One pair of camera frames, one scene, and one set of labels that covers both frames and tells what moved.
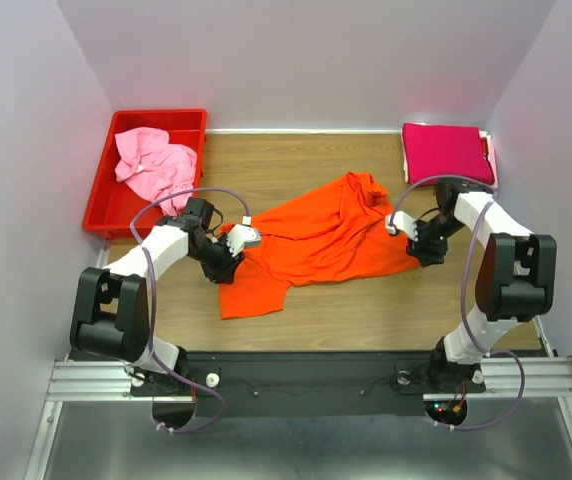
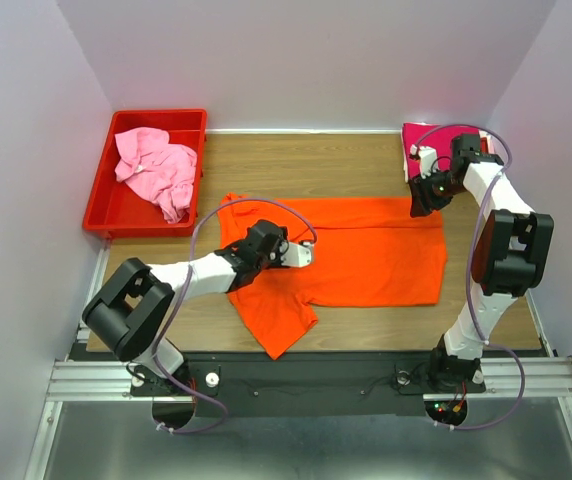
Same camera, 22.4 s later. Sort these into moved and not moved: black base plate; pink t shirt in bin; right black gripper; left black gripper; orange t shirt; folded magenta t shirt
Moved: orange t shirt; left black gripper; right black gripper
Not moved: pink t shirt in bin; black base plate; folded magenta t shirt
